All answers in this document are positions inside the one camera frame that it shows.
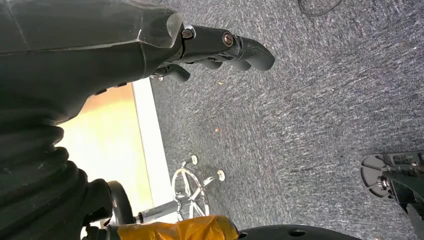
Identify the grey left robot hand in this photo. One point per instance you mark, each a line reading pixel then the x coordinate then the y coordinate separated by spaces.
pixel 73 43

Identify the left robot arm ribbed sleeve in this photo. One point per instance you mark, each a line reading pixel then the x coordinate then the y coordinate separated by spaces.
pixel 36 185

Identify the black round disc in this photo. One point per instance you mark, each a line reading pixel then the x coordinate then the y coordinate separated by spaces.
pixel 122 202

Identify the chrome chair base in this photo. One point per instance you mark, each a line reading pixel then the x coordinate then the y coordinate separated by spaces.
pixel 159 211

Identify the orange taped bundle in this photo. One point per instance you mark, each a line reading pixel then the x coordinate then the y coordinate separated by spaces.
pixel 185 228

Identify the black plate with holes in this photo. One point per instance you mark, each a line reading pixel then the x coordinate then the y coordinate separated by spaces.
pixel 275 234

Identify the black metal bracket with disc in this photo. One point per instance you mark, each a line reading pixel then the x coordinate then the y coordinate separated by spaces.
pixel 402 188

